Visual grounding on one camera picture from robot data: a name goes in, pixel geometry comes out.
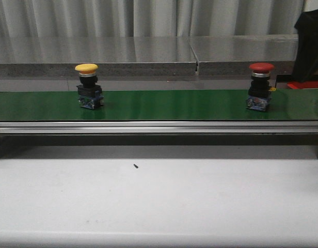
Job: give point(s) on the red plastic bin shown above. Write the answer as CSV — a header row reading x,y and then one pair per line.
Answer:
x,y
304,85

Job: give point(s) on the grey left back bench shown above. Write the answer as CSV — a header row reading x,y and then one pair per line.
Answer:
x,y
122,56

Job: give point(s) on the aluminium conveyor frame rail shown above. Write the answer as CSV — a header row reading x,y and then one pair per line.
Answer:
x,y
158,127

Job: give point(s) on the green conveyor belt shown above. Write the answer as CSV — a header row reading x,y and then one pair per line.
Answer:
x,y
158,105

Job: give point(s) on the yellow mushroom push button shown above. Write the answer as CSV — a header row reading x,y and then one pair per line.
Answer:
x,y
89,92

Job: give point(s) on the grey pleated curtain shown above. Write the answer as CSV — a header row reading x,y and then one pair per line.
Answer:
x,y
147,18

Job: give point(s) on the grey bench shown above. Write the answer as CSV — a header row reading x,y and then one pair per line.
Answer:
x,y
232,55
122,56

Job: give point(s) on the grey right back bench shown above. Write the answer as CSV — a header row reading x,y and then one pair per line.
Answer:
x,y
232,55

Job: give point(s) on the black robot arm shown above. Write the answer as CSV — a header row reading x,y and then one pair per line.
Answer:
x,y
306,63

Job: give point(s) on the red mushroom push button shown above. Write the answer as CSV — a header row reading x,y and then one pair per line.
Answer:
x,y
259,93

